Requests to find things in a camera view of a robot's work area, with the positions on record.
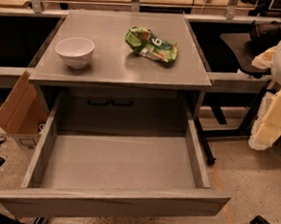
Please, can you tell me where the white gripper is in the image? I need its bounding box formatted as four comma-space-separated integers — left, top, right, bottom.
248, 46, 281, 150

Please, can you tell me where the green rice chip bag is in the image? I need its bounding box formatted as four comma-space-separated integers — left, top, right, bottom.
125, 26, 177, 64

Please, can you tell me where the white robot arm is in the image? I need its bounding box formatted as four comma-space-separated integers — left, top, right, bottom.
248, 41, 281, 151

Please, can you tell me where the black bag on shelf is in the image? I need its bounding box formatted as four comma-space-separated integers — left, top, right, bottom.
249, 20, 281, 49

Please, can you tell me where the grey open top drawer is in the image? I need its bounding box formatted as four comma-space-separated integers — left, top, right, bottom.
0, 84, 239, 224

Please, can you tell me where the grey metal cabinet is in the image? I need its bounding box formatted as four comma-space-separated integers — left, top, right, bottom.
30, 10, 211, 136

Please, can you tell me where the white ceramic bowl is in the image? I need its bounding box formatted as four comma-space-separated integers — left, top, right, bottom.
55, 37, 95, 68

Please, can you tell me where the brown cardboard box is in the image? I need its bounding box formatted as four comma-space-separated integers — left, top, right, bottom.
0, 71, 48, 149

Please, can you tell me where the black table leg frame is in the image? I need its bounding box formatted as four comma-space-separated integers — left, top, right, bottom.
195, 84, 268, 165

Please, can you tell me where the black drawer handle right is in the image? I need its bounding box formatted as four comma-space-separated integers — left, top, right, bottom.
111, 97, 134, 107

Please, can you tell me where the black drawer handle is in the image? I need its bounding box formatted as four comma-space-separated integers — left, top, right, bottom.
111, 97, 134, 107
87, 95, 110, 107

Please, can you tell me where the black drawer handle left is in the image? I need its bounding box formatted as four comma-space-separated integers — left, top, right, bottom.
87, 95, 110, 107

